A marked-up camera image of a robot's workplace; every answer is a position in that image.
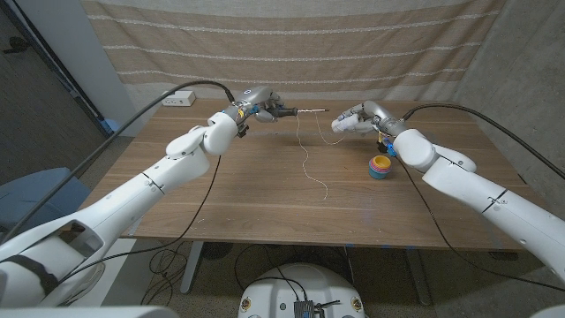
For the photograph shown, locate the black floor cables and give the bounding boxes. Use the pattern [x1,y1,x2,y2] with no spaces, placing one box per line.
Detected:
[139,240,208,306]

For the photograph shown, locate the white string spool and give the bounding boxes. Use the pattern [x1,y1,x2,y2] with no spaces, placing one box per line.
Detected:
[331,113,361,133]

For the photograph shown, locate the beige striped cloth backdrop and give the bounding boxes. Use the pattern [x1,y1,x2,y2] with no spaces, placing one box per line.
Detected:
[81,0,509,102]

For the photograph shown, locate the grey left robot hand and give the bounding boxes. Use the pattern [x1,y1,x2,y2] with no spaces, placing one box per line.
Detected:
[224,86,288,125]

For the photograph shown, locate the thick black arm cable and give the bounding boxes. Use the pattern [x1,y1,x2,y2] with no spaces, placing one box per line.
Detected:
[0,79,236,242]
[399,103,565,180]

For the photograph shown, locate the white sneaker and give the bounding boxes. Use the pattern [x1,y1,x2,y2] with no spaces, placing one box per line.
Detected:
[65,262,107,306]

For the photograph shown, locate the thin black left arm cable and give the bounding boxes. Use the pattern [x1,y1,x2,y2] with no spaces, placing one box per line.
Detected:
[56,154,222,284]

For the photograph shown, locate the black door frame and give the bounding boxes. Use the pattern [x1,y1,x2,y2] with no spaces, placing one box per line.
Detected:
[0,0,117,142]

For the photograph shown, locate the black handled screwdriver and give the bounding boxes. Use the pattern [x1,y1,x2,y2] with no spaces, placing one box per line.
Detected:
[267,105,330,119]

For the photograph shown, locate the black torso cable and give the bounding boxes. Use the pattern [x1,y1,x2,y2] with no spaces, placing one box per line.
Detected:
[233,244,310,302]

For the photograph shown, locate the colourful stacked cups toy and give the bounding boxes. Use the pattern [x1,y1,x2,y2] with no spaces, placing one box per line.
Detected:
[368,155,393,180]

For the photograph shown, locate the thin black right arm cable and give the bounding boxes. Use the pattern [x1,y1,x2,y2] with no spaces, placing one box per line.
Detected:
[396,156,565,293]

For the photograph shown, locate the grey table leg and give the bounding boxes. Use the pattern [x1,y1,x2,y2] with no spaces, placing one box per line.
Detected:
[179,240,205,295]
[403,249,433,307]

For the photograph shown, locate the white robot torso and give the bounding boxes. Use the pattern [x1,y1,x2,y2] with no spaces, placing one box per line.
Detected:
[237,262,366,318]

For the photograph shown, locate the blue upholstered chair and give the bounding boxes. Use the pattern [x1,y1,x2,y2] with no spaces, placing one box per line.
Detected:
[0,166,92,235]

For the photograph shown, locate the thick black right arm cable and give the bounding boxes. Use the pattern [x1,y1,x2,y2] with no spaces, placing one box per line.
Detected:
[399,103,565,180]

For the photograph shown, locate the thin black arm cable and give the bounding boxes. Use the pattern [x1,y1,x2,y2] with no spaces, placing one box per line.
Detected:
[396,156,565,293]
[56,154,222,284]

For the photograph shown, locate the white string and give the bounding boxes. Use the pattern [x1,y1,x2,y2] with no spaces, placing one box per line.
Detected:
[295,110,348,201]

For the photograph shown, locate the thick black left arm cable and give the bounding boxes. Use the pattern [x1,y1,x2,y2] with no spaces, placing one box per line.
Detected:
[0,79,236,242]

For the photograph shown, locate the white floor board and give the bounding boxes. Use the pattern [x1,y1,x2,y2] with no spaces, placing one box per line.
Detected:
[87,238,138,307]

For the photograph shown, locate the white power strip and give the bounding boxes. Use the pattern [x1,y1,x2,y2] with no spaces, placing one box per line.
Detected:
[161,90,197,108]

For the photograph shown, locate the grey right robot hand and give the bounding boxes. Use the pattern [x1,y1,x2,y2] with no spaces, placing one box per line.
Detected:
[331,100,407,138]

